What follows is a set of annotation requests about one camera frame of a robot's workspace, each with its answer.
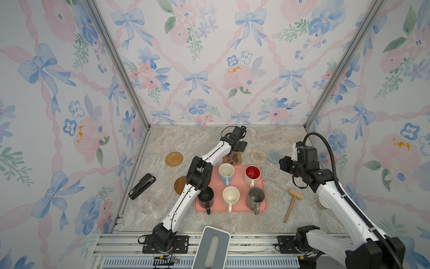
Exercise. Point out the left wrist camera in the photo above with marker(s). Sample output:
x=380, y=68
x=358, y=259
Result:
x=239, y=132

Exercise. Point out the light blue woven coaster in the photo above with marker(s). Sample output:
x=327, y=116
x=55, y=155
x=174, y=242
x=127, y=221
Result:
x=274, y=156

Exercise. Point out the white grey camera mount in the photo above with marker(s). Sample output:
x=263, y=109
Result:
x=212, y=250

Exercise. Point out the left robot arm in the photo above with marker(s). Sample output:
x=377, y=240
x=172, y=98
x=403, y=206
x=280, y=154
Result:
x=198, y=179

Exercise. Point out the black stapler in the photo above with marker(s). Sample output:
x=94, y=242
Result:
x=144, y=183

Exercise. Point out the wooden mallet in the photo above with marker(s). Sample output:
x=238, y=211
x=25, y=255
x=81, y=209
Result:
x=295, y=196

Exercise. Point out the rattan woven coaster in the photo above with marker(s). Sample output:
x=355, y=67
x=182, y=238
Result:
x=174, y=159

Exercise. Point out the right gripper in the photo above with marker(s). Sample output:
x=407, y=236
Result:
x=283, y=166

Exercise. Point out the clear plastic cup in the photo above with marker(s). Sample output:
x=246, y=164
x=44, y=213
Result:
x=148, y=205

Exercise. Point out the cream white mug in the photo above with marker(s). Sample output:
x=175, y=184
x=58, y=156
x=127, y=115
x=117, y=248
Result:
x=231, y=196

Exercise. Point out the white multicolour woven coaster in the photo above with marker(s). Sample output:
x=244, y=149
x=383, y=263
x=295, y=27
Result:
x=258, y=156

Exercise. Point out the pink mug red inside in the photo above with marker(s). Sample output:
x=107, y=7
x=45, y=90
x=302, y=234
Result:
x=251, y=175

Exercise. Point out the grey mug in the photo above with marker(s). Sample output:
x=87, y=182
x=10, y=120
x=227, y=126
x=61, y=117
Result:
x=254, y=199

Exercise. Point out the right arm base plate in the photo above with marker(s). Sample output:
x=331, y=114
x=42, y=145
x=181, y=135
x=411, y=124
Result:
x=287, y=244

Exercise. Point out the plain wooden round coaster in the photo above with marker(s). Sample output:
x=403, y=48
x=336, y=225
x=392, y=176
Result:
x=180, y=184

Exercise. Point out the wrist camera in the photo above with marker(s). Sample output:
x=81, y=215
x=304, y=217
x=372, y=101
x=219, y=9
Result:
x=303, y=153
x=239, y=132

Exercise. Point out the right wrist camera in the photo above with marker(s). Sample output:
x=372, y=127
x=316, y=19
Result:
x=303, y=153

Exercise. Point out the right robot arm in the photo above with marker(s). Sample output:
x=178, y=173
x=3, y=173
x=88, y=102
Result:
x=367, y=247

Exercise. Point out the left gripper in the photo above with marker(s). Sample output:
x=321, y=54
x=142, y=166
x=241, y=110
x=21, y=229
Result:
x=243, y=145

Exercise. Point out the light blue mug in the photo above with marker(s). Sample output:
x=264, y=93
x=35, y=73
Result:
x=226, y=173

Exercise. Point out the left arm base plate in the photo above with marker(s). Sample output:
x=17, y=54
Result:
x=180, y=245

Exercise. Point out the black mug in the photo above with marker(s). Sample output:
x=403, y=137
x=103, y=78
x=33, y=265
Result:
x=206, y=199

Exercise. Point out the cork paw coaster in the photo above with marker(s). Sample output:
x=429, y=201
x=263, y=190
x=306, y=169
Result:
x=234, y=158

